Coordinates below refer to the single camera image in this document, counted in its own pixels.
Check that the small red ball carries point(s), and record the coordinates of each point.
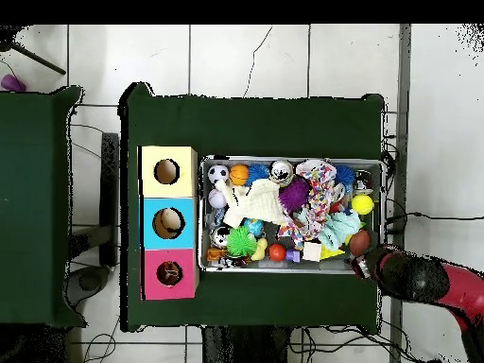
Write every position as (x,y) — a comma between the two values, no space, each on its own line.
(277,252)

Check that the blue spiky ball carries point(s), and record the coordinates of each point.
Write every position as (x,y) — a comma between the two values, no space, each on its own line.
(346,175)

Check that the cream knitted cloth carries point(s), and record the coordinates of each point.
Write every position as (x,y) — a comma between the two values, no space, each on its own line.
(253,203)

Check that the green cloth side table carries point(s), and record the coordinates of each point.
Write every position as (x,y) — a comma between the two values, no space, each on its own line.
(38,151)

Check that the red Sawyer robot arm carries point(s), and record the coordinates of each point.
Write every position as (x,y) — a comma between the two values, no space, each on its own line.
(431,280)

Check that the wooden box with three holes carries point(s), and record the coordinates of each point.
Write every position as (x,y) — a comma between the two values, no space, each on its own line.
(147,227)

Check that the plain wooden cube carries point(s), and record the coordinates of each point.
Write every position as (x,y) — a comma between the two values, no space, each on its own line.
(312,251)

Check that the purple spiky ball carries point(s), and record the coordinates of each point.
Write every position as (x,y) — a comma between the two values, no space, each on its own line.
(293,195)

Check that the green fuzzy toy with eyes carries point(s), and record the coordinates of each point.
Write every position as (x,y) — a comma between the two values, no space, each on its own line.
(240,242)

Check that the black tripod leg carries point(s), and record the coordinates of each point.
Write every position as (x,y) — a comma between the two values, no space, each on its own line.
(38,59)

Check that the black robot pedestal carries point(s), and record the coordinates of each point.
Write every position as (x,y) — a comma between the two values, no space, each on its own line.
(249,348)

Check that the orange striped tiger toy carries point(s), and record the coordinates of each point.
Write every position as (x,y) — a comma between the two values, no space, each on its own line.
(168,273)

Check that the yellow ball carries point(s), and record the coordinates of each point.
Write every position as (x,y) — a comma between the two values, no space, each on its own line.
(362,204)

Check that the clear mesh bin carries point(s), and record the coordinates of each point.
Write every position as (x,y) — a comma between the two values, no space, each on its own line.
(203,227)

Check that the dark red ball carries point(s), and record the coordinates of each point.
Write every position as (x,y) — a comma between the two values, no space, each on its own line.
(360,242)

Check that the small soccer ball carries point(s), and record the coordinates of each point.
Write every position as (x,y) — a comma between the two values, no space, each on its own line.
(218,172)

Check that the small orange basketball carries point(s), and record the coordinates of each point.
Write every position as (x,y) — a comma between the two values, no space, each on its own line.
(240,175)

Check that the light teal knitted cloth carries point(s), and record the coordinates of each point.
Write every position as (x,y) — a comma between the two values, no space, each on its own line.
(339,227)

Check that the purple plastic cup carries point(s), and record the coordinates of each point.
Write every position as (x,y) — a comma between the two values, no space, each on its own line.
(11,83)

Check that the colourful patterned cloth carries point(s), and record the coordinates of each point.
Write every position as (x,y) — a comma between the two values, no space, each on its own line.
(319,193)

